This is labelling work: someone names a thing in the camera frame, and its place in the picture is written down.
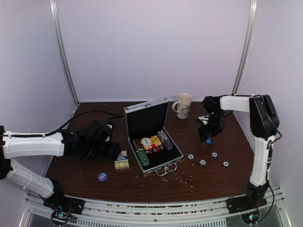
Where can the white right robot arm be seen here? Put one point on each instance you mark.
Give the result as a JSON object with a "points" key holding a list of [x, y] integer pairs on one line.
{"points": [[264, 123]]}

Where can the white dealer button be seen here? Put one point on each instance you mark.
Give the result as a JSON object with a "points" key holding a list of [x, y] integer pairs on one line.
{"points": [[145, 141]]}

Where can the circuit board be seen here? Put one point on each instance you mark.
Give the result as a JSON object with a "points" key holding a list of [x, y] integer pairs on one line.
{"points": [[60, 218], [251, 217]]}

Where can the red dice set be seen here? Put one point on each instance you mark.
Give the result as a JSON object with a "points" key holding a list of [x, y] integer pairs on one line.
{"points": [[154, 150]]}

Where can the cream ceramic mug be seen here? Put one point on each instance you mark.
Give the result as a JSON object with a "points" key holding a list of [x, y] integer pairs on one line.
{"points": [[182, 106]]}

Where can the aluminium poker case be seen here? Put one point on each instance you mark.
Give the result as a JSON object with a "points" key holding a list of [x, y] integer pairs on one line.
{"points": [[144, 120]]}

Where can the yellow big blind button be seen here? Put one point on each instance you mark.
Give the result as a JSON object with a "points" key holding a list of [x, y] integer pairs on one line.
{"points": [[155, 140]]}

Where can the right circuit board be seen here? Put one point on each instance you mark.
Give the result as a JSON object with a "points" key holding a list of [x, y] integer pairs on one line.
{"points": [[251, 217]]}

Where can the blue small blind button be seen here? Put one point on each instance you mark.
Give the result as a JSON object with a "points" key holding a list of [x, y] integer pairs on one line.
{"points": [[209, 141]]}

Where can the right aluminium frame post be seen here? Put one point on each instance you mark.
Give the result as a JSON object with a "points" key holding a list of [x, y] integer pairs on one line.
{"points": [[248, 41]]}

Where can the green chip stack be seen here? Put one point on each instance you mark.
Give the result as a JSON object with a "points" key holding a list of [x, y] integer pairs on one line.
{"points": [[143, 157]]}

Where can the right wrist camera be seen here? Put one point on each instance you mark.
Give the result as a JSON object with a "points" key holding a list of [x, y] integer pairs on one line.
{"points": [[203, 119]]}

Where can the purple poker chip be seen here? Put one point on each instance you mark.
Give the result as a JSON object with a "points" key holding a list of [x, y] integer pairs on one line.
{"points": [[214, 155], [190, 156], [225, 164], [202, 162]]}

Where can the left circuit board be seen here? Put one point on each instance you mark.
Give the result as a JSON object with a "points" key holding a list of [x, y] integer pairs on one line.
{"points": [[60, 218]]}

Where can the left aluminium frame post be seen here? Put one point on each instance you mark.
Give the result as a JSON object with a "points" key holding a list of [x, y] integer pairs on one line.
{"points": [[62, 52]]}

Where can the brown chip stack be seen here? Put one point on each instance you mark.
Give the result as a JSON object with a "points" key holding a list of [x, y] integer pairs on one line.
{"points": [[137, 145]]}

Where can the blue beige chip stack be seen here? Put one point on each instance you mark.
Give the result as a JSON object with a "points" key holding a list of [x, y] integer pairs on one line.
{"points": [[163, 137]]}

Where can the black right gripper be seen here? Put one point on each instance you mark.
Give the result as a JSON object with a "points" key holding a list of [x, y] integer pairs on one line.
{"points": [[208, 131]]}

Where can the aluminium front rail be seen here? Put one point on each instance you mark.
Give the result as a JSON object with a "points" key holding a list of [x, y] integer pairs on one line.
{"points": [[204, 213]]}

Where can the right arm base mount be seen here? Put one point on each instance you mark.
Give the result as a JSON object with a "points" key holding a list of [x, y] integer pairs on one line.
{"points": [[241, 204]]}

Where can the red card box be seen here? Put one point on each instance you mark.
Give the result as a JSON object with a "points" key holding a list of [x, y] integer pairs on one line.
{"points": [[151, 146]]}

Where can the purple round button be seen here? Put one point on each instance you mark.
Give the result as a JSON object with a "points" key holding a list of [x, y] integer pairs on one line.
{"points": [[102, 176]]}

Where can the blue Texas Hold'em card box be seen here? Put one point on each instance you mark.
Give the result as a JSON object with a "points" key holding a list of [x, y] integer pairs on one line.
{"points": [[122, 161]]}

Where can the aluminium frame post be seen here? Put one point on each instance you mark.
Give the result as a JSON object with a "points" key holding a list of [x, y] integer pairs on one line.
{"points": [[62, 52], [248, 41]]}

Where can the purple chip stack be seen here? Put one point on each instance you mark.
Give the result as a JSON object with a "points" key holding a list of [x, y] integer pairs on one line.
{"points": [[169, 145]]}

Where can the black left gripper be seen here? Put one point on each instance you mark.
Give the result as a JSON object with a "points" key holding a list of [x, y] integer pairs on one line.
{"points": [[113, 152]]}

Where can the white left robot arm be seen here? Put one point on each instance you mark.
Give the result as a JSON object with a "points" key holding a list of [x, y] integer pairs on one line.
{"points": [[13, 145]]}

